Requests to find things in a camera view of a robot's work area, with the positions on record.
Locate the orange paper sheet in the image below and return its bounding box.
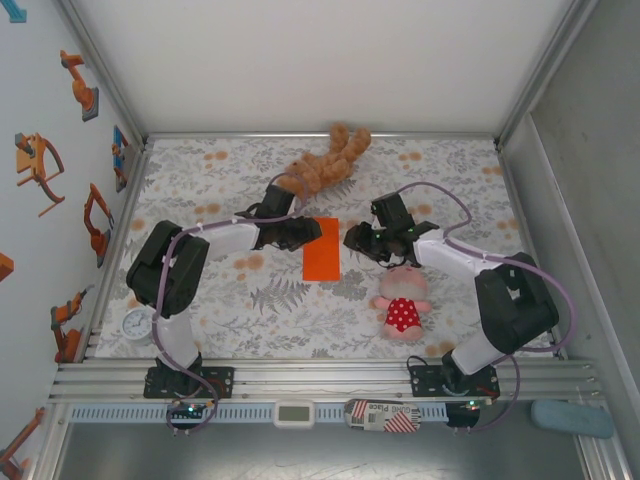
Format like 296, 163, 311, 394
302, 217, 342, 282

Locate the aluminium cage frame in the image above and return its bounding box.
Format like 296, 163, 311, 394
47, 0, 631, 480

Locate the blue grey case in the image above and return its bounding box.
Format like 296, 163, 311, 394
530, 398, 615, 440

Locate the brown teddy bear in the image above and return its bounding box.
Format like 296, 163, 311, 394
287, 122, 372, 197

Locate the white digital timer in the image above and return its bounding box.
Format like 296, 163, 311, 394
272, 399, 316, 429

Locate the pink plush doll dotted dress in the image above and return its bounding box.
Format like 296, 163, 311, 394
368, 264, 434, 344

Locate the white alarm clock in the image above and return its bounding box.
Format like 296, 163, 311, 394
122, 307, 155, 346

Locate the blue orange machine sticker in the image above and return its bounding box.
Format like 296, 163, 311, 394
112, 124, 132, 194

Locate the floral print tablecloth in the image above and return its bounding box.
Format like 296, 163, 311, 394
94, 135, 556, 360

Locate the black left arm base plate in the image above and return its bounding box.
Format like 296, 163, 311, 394
143, 365, 236, 400

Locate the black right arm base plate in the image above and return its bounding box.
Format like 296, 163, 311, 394
408, 364, 500, 400

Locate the patterned printed pouch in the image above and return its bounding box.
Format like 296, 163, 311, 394
343, 398, 422, 434

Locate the orange claw gripper sticker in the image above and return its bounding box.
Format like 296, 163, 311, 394
13, 132, 66, 218

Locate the white slotted cable duct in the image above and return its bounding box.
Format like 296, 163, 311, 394
69, 403, 449, 422

